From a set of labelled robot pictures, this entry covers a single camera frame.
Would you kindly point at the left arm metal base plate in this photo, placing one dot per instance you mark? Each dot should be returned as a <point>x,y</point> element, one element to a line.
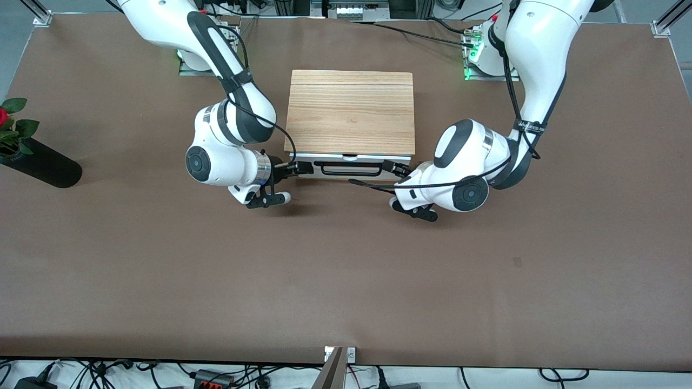
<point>489,67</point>

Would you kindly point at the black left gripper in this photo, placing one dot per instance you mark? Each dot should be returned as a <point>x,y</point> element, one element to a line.
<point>401,171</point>

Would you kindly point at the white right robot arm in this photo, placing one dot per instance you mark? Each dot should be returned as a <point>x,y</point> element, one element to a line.
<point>227,156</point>

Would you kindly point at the artificial red rose with leaves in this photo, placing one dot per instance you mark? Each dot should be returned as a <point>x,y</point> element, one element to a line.
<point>16,129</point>

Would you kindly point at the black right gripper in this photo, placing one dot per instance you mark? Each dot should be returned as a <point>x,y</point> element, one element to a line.
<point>277,167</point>

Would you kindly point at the aluminium camera mount post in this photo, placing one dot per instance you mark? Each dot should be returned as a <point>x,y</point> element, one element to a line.
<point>335,370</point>

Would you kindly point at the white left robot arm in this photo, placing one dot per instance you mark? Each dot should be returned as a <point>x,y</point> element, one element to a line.
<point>530,70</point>

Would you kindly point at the black ribbed vase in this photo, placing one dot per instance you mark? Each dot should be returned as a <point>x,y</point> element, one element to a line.
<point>46,165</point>

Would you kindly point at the aluminium frame corner post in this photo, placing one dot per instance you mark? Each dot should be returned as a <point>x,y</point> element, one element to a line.
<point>39,13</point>
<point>667,21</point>

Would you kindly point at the light wooden drawer cabinet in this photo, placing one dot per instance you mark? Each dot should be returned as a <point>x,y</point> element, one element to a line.
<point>351,111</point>

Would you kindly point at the grey power strip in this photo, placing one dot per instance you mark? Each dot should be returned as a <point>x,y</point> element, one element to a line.
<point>354,8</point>

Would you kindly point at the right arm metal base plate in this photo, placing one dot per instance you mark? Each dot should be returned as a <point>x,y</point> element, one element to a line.
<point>186,69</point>

